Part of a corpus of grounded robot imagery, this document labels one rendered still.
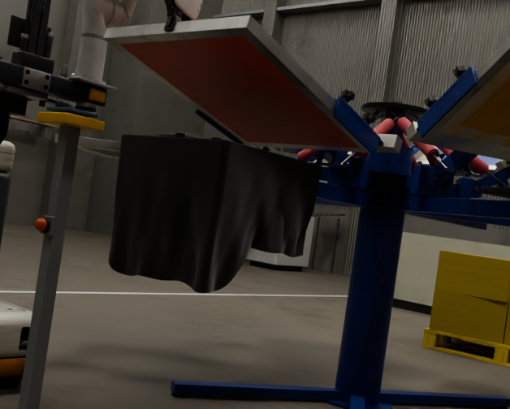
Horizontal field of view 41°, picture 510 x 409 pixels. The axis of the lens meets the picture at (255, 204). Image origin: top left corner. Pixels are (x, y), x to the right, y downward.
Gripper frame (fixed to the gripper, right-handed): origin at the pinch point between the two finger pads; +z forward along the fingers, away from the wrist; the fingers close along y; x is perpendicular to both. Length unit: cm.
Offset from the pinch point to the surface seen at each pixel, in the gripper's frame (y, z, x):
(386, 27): -765, -517, -430
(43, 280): 3, 79, -11
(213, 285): -29, 66, 20
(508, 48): -59, -26, 74
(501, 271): -343, -29, -10
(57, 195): 9, 57, -11
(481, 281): -345, -20, -22
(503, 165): -156, -29, 44
